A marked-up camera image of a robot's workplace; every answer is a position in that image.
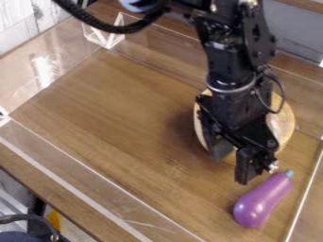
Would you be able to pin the purple toy eggplant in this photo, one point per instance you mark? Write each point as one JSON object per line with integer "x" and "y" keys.
{"x": 254, "y": 206}

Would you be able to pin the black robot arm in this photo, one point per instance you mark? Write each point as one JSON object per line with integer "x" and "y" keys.
{"x": 236, "y": 41}

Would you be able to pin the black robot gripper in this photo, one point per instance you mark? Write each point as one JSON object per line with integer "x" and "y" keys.
{"x": 234, "y": 123}

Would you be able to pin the clear acrylic corner bracket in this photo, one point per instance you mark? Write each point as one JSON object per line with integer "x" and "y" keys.
{"x": 103, "y": 39}

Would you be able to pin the clear acrylic tray wall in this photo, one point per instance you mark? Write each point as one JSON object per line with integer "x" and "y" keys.
{"x": 97, "y": 137}

